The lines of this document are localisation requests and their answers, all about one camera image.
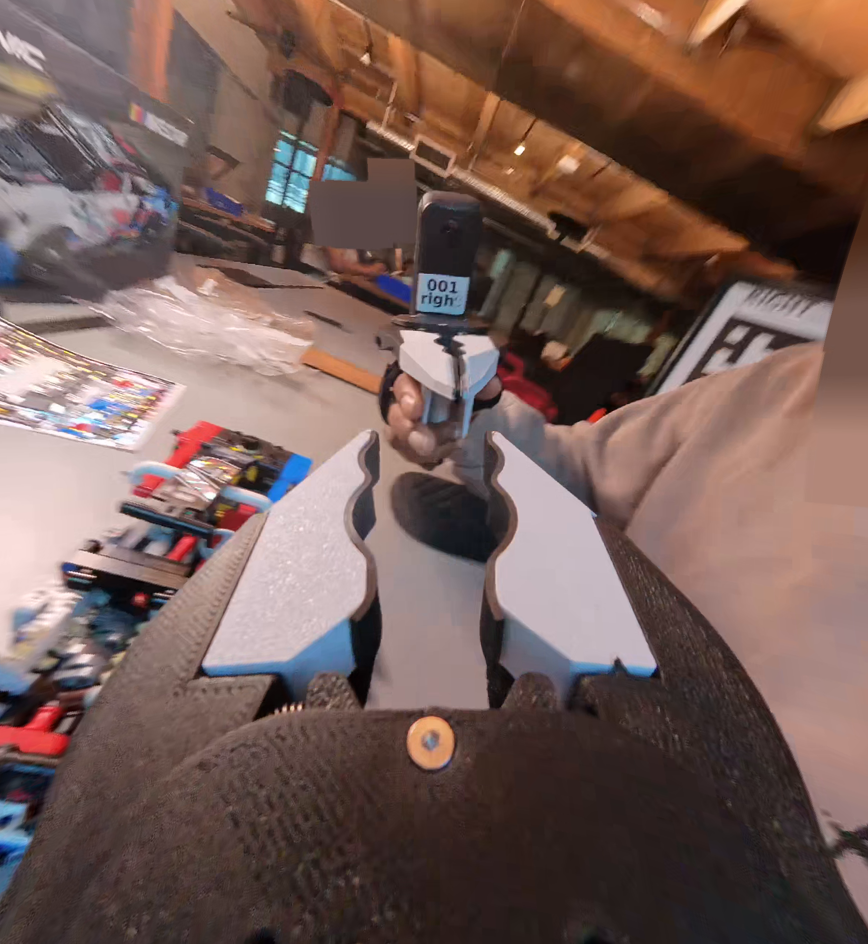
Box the large paned window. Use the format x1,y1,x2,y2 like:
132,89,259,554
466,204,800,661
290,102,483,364
264,131,354,215

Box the black wrist rest pad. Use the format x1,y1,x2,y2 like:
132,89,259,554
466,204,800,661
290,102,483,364
391,472,500,565

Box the person's right forearm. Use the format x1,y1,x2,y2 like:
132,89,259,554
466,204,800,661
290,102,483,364
452,343,826,525

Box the person's torso beige hoodie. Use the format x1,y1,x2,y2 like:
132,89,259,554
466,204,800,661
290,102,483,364
626,413,868,944

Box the holographic sticker sheet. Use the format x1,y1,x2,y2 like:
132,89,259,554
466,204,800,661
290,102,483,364
0,298,186,452

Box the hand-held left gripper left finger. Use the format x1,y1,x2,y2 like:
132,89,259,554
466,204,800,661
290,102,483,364
201,430,382,679

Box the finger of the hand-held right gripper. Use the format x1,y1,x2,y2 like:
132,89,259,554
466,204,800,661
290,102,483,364
457,335,501,403
398,332,458,403

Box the framed white sign black code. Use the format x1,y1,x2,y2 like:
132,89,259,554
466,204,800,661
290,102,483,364
651,276,837,399

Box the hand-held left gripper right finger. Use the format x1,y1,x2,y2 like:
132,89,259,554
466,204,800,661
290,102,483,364
481,431,658,677

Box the person's right hand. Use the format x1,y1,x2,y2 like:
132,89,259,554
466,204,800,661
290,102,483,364
378,365,505,467

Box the lego set box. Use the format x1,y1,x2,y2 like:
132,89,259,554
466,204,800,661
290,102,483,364
0,0,199,299

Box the partly built lego car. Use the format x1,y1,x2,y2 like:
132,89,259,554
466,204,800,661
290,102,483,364
0,420,315,867

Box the silver ventilation duct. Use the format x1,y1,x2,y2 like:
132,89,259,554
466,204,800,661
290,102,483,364
363,121,612,259

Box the clear plastic bags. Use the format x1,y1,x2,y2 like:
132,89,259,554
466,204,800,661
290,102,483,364
98,276,317,377

